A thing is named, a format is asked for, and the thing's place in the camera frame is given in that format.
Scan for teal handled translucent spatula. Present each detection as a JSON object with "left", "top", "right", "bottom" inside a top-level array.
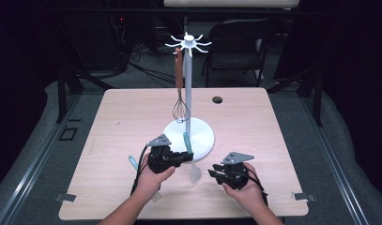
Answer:
[{"left": 182, "top": 131, "right": 203, "bottom": 184}]

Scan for person's left hand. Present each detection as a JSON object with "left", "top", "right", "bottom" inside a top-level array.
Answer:
[{"left": 134, "top": 153, "right": 176, "bottom": 196}]

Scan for black metal frame stand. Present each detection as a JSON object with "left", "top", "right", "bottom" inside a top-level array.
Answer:
[
  {"left": 267, "top": 67, "right": 324, "bottom": 128},
  {"left": 55, "top": 62, "right": 115, "bottom": 125}
]

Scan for black tape square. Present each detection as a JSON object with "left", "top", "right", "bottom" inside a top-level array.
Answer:
[{"left": 57, "top": 126, "right": 79, "bottom": 142}]

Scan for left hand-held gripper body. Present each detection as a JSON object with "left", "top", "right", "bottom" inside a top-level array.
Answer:
[{"left": 145, "top": 133, "right": 182, "bottom": 174}]

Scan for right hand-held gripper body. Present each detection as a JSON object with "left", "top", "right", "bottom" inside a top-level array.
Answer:
[{"left": 221, "top": 152, "right": 255, "bottom": 191}]

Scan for whisk with wooden handle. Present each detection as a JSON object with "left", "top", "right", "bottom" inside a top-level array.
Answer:
[{"left": 172, "top": 47, "right": 191, "bottom": 124}]

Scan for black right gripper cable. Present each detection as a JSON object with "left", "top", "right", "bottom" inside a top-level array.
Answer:
[{"left": 244, "top": 165, "right": 269, "bottom": 207}]

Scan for person's right hand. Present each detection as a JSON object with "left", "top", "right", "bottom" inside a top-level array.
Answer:
[{"left": 222, "top": 162, "right": 267, "bottom": 217}]

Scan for black floor cables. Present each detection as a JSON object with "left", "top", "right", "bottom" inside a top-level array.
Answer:
[{"left": 129, "top": 46, "right": 177, "bottom": 88}]

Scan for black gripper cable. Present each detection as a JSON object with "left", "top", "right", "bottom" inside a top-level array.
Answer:
[
  {"left": 244, "top": 165, "right": 269, "bottom": 207},
  {"left": 130, "top": 143, "right": 149, "bottom": 197}
]

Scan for black chair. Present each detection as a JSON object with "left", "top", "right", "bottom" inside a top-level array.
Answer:
[{"left": 201, "top": 18, "right": 277, "bottom": 88}]

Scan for metal table bracket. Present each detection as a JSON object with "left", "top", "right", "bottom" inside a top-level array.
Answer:
[
  {"left": 291, "top": 191, "right": 317, "bottom": 203},
  {"left": 54, "top": 192, "right": 77, "bottom": 203}
]

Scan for aluminium floor rail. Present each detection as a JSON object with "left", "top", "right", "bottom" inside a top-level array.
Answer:
[
  {"left": 0, "top": 93, "right": 84, "bottom": 225},
  {"left": 299, "top": 93, "right": 372, "bottom": 225}
]

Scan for white utensil stand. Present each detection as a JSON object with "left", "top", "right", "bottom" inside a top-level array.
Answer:
[{"left": 162, "top": 31, "right": 216, "bottom": 158}]

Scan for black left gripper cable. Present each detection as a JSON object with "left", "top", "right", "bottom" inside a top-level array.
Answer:
[{"left": 130, "top": 143, "right": 149, "bottom": 197}]

